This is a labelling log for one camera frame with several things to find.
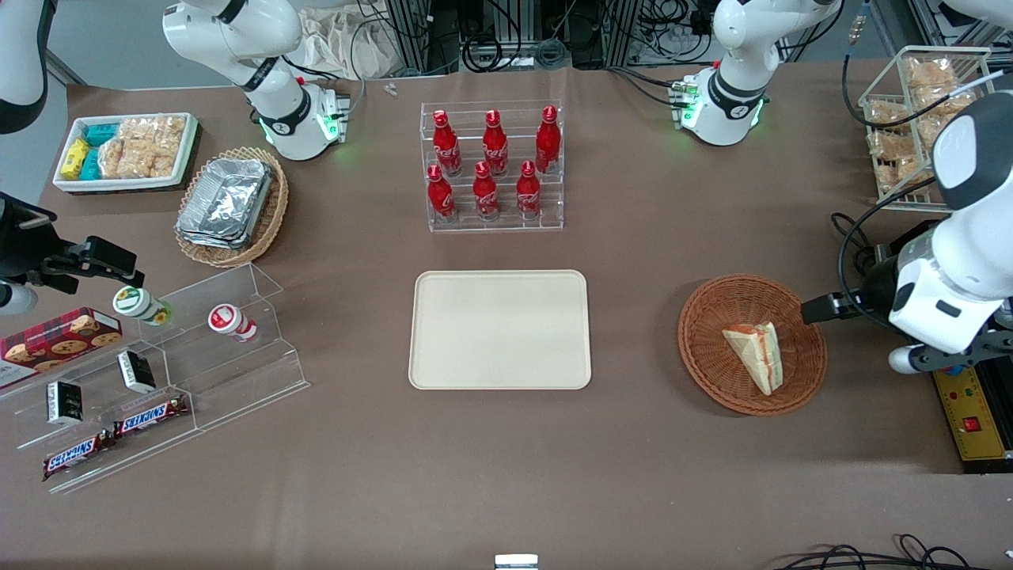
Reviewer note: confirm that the red cola bottle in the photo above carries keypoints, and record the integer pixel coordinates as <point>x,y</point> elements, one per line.
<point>548,142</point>
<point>495,146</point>
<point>441,194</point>
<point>485,192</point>
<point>528,192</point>
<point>447,146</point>

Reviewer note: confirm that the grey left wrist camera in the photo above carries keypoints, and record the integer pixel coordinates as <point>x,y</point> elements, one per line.
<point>904,359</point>

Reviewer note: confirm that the white crumpled cloth bag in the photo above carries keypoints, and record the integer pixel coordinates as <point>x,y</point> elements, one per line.
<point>348,43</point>

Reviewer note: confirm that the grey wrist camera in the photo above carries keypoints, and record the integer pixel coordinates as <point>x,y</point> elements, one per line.
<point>904,359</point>
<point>16,298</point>

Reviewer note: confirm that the bagged bread packet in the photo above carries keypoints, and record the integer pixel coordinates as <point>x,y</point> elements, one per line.
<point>930,73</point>
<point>898,146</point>
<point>886,115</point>

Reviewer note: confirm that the red lid yoghurt cup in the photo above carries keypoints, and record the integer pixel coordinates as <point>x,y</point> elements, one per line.
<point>229,321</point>

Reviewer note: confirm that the yellow emergency stop box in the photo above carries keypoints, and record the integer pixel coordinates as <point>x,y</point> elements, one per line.
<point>961,412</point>

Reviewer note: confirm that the teal snack packet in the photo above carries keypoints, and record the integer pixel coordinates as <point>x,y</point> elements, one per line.
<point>90,165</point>
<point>101,133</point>

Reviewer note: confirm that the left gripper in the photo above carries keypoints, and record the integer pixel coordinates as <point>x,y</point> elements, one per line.
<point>877,290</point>

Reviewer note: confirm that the stack of foil trays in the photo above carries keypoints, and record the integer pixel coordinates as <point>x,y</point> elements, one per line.
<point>225,202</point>

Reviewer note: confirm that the yellow snack packet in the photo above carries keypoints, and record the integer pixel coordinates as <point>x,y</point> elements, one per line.
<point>75,158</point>

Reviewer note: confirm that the clear acrylic bottle rack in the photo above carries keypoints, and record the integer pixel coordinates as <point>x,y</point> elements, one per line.
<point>491,226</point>

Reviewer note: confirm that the small black white carton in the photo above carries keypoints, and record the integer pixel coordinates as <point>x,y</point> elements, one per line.
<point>65,402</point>
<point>136,371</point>

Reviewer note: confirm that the red cookie box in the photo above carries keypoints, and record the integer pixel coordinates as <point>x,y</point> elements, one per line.
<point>59,340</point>

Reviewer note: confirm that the bagged rice crackers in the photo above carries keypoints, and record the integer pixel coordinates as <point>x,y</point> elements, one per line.
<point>142,146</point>

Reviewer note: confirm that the Snickers chocolate bar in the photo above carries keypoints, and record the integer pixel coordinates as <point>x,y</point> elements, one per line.
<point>150,416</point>
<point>77,455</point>

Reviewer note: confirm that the triangle sandwich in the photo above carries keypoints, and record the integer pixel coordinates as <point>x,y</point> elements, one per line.
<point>756,356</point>

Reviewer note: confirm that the clear acrylic stepped shelf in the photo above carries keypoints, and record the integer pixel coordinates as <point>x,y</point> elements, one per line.
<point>237,380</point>

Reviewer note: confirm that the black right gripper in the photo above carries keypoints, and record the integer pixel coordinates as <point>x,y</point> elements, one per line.
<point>24,247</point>

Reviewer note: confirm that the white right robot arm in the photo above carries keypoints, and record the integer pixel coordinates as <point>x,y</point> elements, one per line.
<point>277,95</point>

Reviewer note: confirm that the green lid yoghurt cup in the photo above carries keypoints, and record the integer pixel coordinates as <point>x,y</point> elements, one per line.
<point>136,304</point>

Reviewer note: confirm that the white rectangular snack bin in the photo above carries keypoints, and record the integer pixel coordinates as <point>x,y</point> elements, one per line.
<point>127,184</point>

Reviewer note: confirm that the aluminium frame post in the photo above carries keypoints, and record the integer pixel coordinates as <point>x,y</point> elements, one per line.
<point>625,32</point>
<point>411,36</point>

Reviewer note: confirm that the brown round wicker basket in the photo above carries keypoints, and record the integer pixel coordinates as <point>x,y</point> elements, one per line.
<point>712,356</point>

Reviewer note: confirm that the light oval wicker basket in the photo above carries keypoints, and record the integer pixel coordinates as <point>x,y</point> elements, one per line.
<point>273,210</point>

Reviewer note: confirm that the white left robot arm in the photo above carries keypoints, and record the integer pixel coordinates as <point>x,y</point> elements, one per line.
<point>969,198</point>

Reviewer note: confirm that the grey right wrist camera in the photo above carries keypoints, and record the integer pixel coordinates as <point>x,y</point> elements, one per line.
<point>16,298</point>

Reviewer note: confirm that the beige plastic tray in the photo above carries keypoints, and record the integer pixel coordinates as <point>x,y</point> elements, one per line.
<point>498,328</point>

